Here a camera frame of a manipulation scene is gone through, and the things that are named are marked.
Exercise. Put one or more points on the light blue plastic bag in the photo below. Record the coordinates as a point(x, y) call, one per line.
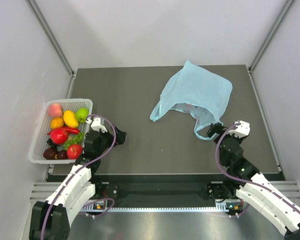
point(198, 92)

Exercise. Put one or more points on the grey slotted cable duct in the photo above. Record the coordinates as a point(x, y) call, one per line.
point(217, 207)

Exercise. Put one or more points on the red fake apple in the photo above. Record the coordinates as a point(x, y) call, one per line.
point(74, 151)

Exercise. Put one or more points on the green fake grapes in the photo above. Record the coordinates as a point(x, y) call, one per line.
point(74, 139)

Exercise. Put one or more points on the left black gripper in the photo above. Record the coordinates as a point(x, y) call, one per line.
point(120, 137)

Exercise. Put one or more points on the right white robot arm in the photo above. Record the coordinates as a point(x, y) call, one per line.
point(247, 183)

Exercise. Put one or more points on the right aluminium frame post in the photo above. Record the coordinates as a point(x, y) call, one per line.
point(271, 34)

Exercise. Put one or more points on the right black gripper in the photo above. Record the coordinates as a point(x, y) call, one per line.
point(214, 128)

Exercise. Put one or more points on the red fake chili pepper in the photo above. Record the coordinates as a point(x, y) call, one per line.
point(69, 130)

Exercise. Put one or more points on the orange fake orange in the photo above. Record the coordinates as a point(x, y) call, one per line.
point(57, 122)

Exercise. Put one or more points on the yellow fake mango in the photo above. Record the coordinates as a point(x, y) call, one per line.
point(69, 119)

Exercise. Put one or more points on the aluminium frame post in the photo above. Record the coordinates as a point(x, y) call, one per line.
point(51, 37)
point(271, 34)

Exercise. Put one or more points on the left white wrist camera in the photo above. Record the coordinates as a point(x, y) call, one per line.
point(97, 124)

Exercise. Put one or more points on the white perforated plastic basket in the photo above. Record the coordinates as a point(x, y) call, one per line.
point(40, 136)

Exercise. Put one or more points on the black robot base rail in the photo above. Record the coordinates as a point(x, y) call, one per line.
point(162, 190)

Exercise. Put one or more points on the green fake apple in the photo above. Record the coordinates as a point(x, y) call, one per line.
point(81, 115)

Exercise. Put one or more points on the left aluminium frame post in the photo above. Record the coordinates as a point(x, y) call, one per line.
point(51, 37)

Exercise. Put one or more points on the dark purple fake grapes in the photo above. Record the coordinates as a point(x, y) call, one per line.
point(51, 143)

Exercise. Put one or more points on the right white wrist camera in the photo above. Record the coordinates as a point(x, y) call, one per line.
point(242, 129)

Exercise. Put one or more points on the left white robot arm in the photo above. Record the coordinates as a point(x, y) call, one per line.
point(52, 218)

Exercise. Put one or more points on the pink fake peach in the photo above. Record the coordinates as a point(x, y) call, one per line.
point(55, 110)

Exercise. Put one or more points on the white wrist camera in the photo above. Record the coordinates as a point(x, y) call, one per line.
point(97, 124)
point(242, 129)

